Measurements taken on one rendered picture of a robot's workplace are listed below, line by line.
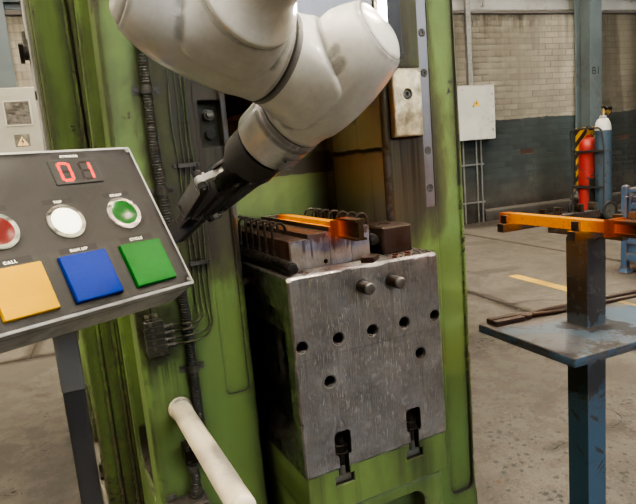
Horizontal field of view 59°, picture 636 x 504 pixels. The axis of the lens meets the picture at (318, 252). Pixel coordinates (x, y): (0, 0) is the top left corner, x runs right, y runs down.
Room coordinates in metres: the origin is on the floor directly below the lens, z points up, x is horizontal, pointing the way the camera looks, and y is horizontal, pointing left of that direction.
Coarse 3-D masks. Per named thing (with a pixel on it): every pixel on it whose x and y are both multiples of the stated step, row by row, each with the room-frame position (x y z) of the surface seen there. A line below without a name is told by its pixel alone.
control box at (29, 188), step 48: (0, 192) 0.83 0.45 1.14; (48, 192) 0.88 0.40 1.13; (96, 192) 0.93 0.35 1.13; (144, 192) 1.00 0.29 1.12; (48, 240) 0.83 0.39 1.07; (96, 240) 0.88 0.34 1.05; (144, 240) 0.93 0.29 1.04; (144, 288) 0.88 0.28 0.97; (0, 336) 0.70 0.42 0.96; (48, 336) 0.80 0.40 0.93
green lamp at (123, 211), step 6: (114, 204) 0.94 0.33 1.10; (120, 204) 0.94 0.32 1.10; (126, 204) 0.95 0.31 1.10; (114, 210) 0.93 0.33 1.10; (120, 210) 0.94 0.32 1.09; (126, 210) 0.94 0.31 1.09; (132, 210) 0.95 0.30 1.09; (114, 216) 0.92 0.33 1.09; (120, 216) 0.93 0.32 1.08; (126, 216) 0.94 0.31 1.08; (132, 216) 0.94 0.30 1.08; (126, 222) 0.93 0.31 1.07; (132, 222) 0.94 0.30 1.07
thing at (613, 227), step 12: (516, 216) 1.31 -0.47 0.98; (528, 216) 1.28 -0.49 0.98; (540, 216) 1.24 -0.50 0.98; (552, 216) 1.23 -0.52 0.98; (564, 216) 1.21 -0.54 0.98; (564, 228) 1.18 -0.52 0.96; (588, 228) 1.12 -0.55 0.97; (600, 228) 1.09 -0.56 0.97; (612, 228) 1.07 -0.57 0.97; (624, 228) 1.05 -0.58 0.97
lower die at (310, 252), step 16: (272, 224) 1.47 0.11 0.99; (288, 224) 1.43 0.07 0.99; (304, 224) 1.34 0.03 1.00; (256, 240) 1.37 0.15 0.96; (288, 240) 1.22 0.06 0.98; (304, 240) 1.21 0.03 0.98; (320, 240) 1.22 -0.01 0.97; (336, 240) 1.24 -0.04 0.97; (368, 240) 1.27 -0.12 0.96; (288, 256) 1.19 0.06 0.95; (304, 256) 1.20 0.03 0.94; (320, 256) 1.22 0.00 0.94; (336, 256) 1.24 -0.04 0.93; (352, 256) 1.25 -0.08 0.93
